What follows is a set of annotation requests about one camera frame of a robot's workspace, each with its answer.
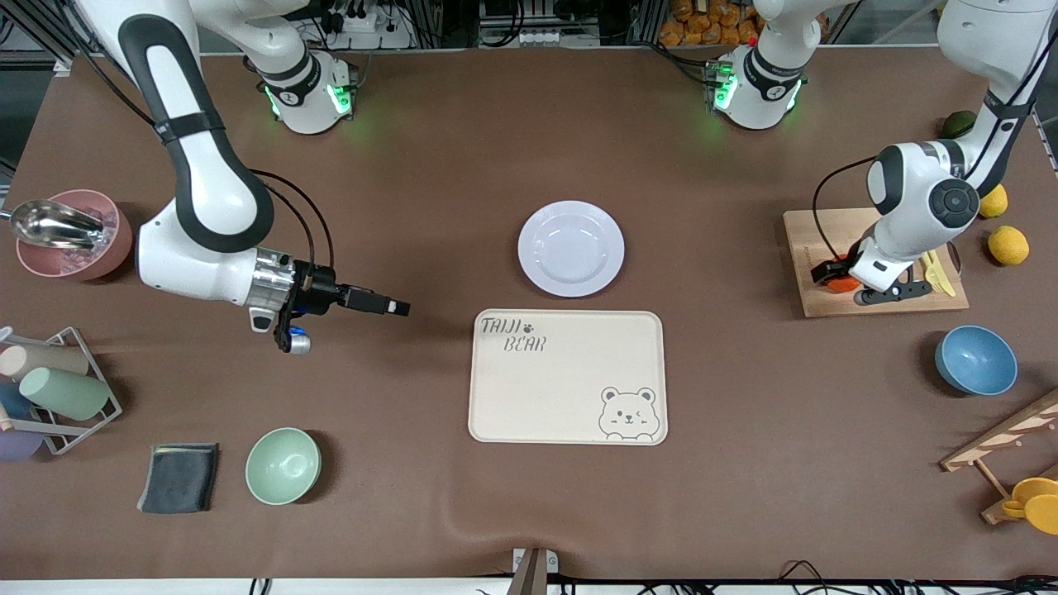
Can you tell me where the blue bowl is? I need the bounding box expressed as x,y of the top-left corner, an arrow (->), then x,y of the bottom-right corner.
935,325 -> 1019,397

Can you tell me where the pale green bowl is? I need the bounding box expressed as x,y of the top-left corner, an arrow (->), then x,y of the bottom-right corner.
245,427 -> 322,506

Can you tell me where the grey wire cup rack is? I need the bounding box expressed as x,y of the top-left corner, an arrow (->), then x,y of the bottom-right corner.
0,326 -> 123,456

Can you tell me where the beige cup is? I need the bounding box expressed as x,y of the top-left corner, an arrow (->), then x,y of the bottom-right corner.
0,343 -> 89,381

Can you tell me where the mint green cup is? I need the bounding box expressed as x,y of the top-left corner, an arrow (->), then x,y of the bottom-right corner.
19,366 -> 111,421

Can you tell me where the dark grey folded cloth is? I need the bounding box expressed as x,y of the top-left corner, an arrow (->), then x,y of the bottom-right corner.
136,443 -> 221,515

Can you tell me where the shiny metal scoop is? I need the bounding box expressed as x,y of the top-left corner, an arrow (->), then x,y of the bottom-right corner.
0,199 -> 108,252

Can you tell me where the blue cup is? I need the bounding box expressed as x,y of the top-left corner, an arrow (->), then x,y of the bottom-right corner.
0,382 -> 34,421

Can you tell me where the bamboo cutting board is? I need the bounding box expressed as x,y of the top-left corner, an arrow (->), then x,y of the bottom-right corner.
784,207 -> 970,318

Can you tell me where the cream bear print tray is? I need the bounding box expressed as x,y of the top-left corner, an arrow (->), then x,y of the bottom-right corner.
468,309 -> 668,447

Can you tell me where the wooden rack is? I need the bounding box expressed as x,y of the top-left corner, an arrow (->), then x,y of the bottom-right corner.
940,388 -> 1058,526

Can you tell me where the bag of orange buns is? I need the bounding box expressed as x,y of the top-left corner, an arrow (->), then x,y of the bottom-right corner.
659,0 -> 763,47

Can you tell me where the white power strip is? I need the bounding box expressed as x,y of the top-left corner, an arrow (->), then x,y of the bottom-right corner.
326,0 -> 414,50

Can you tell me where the pale lavender round plate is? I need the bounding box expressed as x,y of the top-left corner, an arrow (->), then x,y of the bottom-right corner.
517,201 -> 626,298

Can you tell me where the metal mount bracket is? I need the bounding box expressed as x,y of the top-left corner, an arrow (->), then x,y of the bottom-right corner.
511,547 -> 560,595

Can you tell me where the purple cup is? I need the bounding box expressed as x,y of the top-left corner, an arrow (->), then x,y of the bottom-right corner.
0,426 -> 45,462

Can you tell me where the pink bowl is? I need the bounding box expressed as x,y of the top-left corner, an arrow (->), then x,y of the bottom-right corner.
16,189 -> 133,283

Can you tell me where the yellow plastic cup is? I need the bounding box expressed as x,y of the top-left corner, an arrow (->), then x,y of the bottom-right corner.
1000,478 -> 1058,520
1025,494 -> 1058,536

